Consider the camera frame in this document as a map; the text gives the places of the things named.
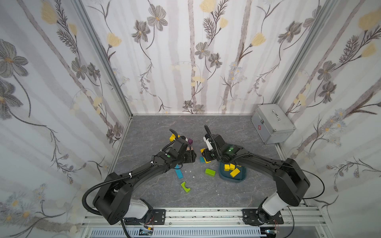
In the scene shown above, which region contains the yellow chunky block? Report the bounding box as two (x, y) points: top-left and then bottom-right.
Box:
(170, 134), (176, 142)

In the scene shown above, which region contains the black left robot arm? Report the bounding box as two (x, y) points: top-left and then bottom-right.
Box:
(82, 137), (196, 225)

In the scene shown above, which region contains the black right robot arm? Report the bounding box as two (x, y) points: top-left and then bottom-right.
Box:
(202, 134), (311, 216)

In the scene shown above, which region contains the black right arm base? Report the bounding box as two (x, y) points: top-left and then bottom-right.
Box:
(242, 209), (284, 226)

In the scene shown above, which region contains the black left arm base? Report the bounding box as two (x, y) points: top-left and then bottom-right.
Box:
(125, 199), (167, 225)

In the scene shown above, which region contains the yellow long block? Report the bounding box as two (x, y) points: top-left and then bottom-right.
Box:
(200, 148), (211, 164)
(230, 168), (241, 178)

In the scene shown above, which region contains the large teal flat block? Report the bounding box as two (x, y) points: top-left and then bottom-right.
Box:
(175, 165), (184, 179)

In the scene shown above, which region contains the green rectangular block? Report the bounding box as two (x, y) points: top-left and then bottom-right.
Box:
(205, 169), (216, 177)

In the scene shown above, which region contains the teal plastic bin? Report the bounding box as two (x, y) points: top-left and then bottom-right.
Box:
(218, 163), (247, 183)

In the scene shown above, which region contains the yellow long block left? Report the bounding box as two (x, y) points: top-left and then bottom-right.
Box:
(230, 168), (241, 178)

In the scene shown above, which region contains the green arch block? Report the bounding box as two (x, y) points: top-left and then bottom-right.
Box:
(181, 181), (191, 193)

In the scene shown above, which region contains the silver aluminium first aid case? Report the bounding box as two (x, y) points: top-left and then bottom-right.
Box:
(251, 104), (296, 144)

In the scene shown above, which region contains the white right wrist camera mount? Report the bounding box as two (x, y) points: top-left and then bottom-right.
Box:
(203, 136), (213, 151)

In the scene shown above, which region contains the white cable tray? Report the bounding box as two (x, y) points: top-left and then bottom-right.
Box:
(89, 227), (267, 238)

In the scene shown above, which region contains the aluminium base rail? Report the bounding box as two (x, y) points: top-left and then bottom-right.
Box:
(80, 205), (333, 238)

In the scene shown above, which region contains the black corrugated cable conduit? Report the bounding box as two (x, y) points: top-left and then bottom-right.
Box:
(81, 171), (155, 216)

